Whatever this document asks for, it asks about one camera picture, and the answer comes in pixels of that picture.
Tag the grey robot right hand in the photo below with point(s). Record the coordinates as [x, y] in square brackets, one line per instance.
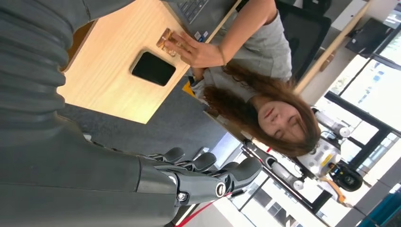
[78, 181]

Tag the black smartphone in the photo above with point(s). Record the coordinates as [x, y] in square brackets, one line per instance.
[153, 69]

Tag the white humanoid robot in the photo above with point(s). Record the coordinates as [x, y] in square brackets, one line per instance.
[319, 156]

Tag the person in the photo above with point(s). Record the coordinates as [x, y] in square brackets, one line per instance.
[266, 47]

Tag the white partition panel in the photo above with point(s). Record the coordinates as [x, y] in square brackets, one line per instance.
[347, 14]

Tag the black window frame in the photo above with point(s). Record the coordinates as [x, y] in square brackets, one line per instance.
[376, 137]

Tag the red floor tape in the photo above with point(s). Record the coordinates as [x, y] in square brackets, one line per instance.
[200, 211]

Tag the black mesh office chair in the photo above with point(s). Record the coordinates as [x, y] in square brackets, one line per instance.
[307, 37]

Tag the grey laptop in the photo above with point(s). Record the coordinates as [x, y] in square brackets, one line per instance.
[200, 15]

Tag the teal panel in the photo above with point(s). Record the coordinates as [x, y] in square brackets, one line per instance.
[383, 211]

